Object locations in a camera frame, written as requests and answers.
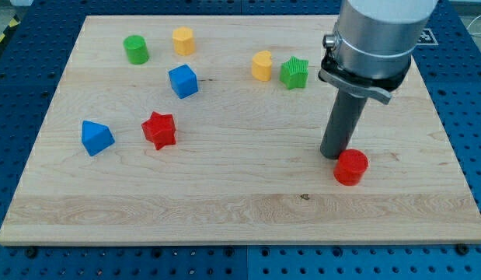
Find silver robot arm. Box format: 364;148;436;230
319;0;437;104

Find red star block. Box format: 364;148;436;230
141;111;176;150

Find green star block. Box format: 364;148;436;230
280;56;308;89

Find light wooden board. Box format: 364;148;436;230
0;16;481;246

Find yellow heart block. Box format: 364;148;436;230
251;51;273;82

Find blue cube block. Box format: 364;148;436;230
168;64;199;99

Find grey cylindrical pointer rod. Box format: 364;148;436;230
320;90;368;159

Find yellow hexagon block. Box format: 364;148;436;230
172;26;196;56

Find red cylinder block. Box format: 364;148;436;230
333;149;369;186

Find green cylinder block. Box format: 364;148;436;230
123;35;149;65

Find blue triangular block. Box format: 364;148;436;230
82;120;115;156

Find black white fiducial marker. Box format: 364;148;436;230
417;28;438;46

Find white cable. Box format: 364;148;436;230
465;10;481;37

